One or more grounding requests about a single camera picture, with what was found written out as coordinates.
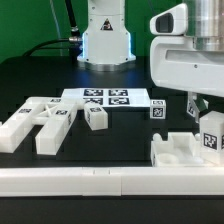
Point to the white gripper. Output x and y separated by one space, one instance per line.
175 64

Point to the white chair seat part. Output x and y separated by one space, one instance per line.
180 149

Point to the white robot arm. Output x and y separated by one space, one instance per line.
107 43

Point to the white marker base plate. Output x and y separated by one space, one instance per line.
111 97

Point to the white front rail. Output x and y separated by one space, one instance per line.
111 181

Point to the white chair back frame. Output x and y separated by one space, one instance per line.
54 115

